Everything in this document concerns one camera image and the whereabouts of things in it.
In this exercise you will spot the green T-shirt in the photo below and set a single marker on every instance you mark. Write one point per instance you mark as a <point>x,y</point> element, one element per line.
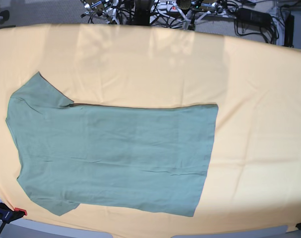
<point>154,160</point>

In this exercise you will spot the black center stand pole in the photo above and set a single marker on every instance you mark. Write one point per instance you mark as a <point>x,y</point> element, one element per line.
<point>142,12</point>

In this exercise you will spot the white power strip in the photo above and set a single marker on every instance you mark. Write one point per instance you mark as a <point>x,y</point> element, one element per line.
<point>168,6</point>

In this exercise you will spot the yellow tablecloth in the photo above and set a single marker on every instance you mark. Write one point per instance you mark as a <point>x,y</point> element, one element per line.
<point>254,177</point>

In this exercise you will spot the black power adapter brick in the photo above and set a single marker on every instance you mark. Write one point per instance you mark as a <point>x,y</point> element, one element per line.
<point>253,17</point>

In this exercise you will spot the black box right background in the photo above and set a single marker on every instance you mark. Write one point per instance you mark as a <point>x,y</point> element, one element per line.
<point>289,31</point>

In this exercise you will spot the black red left clamp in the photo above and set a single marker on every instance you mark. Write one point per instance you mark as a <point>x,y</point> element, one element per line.
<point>8,215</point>

